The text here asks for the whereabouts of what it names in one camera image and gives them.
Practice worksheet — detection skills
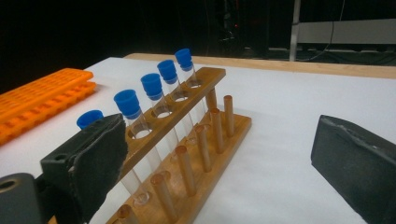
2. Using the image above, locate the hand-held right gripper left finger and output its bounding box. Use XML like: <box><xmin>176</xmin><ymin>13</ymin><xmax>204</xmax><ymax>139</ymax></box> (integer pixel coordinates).
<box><xmin>40</xmin><ymin>113</ymin><xmax>129</xmax><ymax>224</ymax></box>

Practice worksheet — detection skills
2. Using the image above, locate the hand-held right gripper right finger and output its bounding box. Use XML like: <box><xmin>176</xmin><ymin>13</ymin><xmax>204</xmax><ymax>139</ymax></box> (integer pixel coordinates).
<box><xmin>310</xmin><ymin>114</ymin><xmax>396</xmax><ymax>224</ymax></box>

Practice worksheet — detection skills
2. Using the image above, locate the blue-capped glass test tube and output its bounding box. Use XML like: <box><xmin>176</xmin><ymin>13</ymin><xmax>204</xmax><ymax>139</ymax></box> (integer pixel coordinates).
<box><xmin>140</xmin><ymin>73</ymin><xmax>191</xmax><ymax>162</ymax></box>
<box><xmin>157</xmin><ymin>59</ymin><xmax>198</xmax><ymax>146</ymax></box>
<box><xmin>174</xmin><ymin>48</ymin><xmax>208</xmax><ymax>125</ymax></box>
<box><xmin>113</xmin><ymin>89</ymin><xmax>172</xmax><ymax>183</ymax></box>
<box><xmin>76</xmin><ymin>109</ymin><xmax>151</xmax><ymax>209</ymax></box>

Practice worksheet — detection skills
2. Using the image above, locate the orange plastic test tube rack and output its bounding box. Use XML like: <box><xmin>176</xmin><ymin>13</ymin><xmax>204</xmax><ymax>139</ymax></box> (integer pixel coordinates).
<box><xmin>0</xmin><ymin>67</ymin><xmax>97</xmax><ymax>147</ymax></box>

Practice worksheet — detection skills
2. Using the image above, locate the wooden test tube rack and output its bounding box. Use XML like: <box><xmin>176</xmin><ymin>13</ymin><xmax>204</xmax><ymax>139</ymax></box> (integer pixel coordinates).
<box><xmin>48</xmin><ymin>66</ymin><xmax>252</xmax><ymax>224</ymax></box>

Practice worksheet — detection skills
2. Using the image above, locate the white table cover sheet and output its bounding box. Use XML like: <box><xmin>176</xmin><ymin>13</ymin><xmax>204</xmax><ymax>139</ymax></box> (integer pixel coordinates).
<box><xmin>0</xmin><ymin>56</ymin><xmax>396</xmax><ymax>224</ymax></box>

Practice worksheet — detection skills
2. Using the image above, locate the grey metal stand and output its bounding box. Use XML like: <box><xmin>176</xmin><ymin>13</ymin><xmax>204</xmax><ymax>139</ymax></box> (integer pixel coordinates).
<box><xmin>289</xmin><ymin>0</ymin><xmax>396</xmax><ymax>62</ymax></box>

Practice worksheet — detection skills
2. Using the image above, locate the dark equipment rack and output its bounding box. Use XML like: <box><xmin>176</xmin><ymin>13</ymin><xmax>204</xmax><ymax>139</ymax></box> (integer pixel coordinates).
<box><xmin>214</xmin><ymin>0</ymin><xmax>270</xmax><ymax>59</ymax></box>

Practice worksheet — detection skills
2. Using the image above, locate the thin hanging cable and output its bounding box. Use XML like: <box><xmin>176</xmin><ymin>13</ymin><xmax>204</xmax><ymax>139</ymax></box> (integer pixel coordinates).
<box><xmin>297</xmin><ymin>0</ymin><xmax>347</xmax><ymax>62</ymax></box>

